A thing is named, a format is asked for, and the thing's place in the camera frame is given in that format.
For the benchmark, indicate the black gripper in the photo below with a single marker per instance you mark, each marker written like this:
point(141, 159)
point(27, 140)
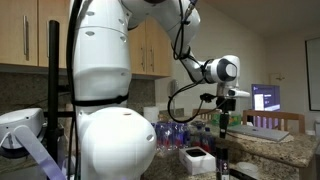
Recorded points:
point(226, 105)

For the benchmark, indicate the black spray can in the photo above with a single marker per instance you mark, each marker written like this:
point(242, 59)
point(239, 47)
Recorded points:
point(222, 163)

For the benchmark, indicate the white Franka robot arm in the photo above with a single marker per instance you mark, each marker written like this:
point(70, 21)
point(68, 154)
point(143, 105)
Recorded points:
point(100, 66)

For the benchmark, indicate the green tissue box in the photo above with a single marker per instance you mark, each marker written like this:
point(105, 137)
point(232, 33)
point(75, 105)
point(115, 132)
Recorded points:
point(235, 119)

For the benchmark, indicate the white box with black top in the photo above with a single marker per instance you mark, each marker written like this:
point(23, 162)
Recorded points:
point(200, 165)

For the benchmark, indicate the blue cap water bottle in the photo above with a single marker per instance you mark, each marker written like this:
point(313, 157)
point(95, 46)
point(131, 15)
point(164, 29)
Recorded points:
point(209, 141)
point(180, 135)
point(199, 136)
point(170, 135)
point(160, 136)
point(187, 135)

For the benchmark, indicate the silver closed laptop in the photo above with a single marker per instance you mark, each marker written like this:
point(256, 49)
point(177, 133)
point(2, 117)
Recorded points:
point(260, 132)

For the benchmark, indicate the large wooden chair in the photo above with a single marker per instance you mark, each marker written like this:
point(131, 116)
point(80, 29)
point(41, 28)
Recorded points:
point(273, 115)

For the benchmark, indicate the lit computer monitor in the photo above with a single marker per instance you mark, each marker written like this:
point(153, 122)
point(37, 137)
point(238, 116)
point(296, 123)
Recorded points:
point(266, 96)

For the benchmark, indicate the white paper towel roll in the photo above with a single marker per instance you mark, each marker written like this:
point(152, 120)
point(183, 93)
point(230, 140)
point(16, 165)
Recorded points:
point(150, 114)

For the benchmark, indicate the wooden cabinet door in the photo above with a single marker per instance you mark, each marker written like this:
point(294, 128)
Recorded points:
point(161, 56)
point(137, 50)
point(62, 33)
point(13, 33)

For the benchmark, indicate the black metal pole stand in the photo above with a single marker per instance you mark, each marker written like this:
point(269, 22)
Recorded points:
point(53, 66)

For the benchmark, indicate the white rounded device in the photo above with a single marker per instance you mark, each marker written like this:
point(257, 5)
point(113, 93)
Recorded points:
point(20, 123)

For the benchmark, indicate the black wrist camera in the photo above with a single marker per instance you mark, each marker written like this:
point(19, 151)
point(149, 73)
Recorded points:
point(206, 97)

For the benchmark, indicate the small wall ornament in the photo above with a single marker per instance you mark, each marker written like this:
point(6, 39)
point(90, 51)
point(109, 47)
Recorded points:
point(279, 78)

